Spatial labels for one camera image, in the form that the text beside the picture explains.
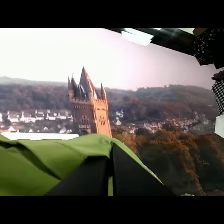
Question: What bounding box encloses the green garment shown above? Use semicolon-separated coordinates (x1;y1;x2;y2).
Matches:
0;133;165;197

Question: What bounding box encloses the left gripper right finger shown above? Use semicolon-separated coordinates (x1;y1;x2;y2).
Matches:
111;142;175;197

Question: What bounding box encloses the checked garment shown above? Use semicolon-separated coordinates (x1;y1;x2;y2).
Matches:
192;28;224;68

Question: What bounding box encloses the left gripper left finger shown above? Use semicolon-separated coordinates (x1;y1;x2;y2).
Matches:
44;154;111;197

